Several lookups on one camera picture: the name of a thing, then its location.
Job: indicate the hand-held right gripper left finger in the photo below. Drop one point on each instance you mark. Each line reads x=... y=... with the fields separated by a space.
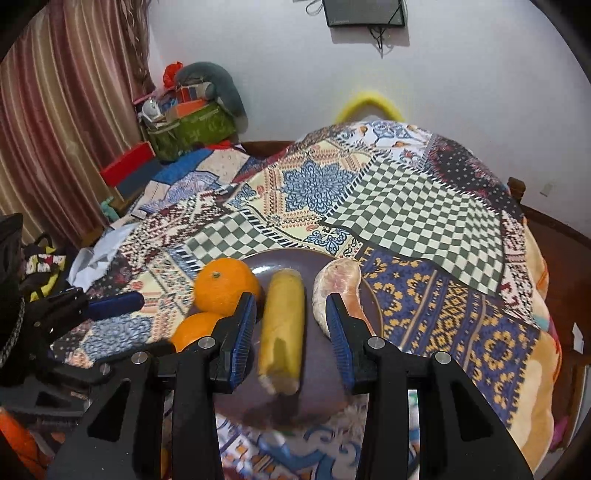
x=243 y=339

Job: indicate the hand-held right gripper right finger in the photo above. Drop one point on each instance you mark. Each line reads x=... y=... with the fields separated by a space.
x=338 y=344

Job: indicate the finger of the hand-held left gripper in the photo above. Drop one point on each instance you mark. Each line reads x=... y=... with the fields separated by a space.
x=115 y=304
x=83 y=373

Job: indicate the dark purple plate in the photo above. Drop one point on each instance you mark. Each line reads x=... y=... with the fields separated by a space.
x=318 y=371

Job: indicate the yellow banana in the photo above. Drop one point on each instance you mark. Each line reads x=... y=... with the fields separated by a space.
x=282 y=323

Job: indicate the black yellow bag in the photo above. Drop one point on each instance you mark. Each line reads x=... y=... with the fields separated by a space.
x=44 y=267

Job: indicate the white crumpled paper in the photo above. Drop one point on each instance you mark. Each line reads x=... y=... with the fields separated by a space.
x=99 y=258

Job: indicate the small orange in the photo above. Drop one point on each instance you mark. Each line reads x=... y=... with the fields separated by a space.
x=194 y=331

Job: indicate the large orange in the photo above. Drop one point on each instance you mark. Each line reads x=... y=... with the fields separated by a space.
x=224 y=286

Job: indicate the pink pear-shaped fruit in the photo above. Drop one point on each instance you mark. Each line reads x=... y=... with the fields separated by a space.
x=339 y=279

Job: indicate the orange cloth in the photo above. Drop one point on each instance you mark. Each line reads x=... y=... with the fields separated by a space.
x=18 y=443

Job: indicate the red box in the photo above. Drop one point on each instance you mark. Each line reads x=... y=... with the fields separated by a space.
x=127 y=161

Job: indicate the patchwork printed blanket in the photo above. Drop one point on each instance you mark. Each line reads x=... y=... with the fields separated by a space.
x=392 y=207

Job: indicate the striped pink curtain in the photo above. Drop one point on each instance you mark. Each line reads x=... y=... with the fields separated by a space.
x=55 y=115

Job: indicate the green fabric bag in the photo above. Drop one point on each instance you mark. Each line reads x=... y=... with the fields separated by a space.
x=198 y=131

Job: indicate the peach fleece blanket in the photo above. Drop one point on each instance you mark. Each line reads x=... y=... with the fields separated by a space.
x=540 y=369

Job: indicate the orange flat box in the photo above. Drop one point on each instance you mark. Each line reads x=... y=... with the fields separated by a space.
x=187 y=109

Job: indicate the yellow fuzzy hoop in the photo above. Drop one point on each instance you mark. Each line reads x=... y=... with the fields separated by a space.
x=369 y=99

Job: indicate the grey plush pillow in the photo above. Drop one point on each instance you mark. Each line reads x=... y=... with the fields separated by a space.
x=221 y=81

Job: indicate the wooden bed frame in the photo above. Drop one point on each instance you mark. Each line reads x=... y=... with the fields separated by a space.
x=565 y=258

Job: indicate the black wall monitor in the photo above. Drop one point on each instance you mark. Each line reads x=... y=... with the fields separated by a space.
x=364 y=11

